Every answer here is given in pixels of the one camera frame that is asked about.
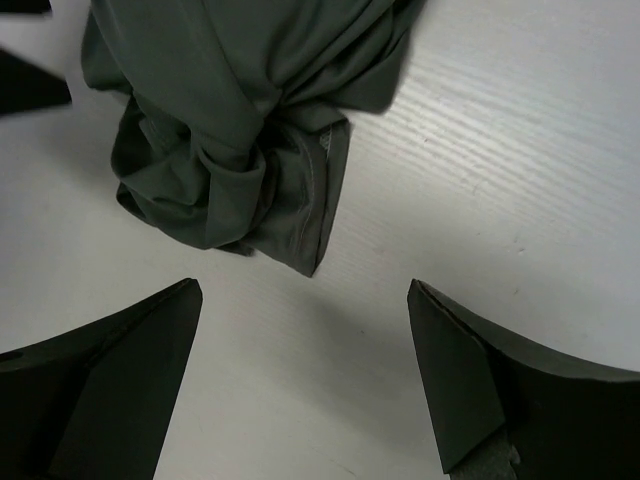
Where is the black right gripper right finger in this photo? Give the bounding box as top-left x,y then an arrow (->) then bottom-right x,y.
407,280 -> 639,479

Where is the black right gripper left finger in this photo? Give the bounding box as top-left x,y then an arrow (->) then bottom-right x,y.
1,279 -> 203,479

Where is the dark grey t shirt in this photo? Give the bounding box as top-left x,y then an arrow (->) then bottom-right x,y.
81,1 -> 423,277

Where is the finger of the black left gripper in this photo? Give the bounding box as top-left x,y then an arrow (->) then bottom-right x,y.
0,50 -> 72,116

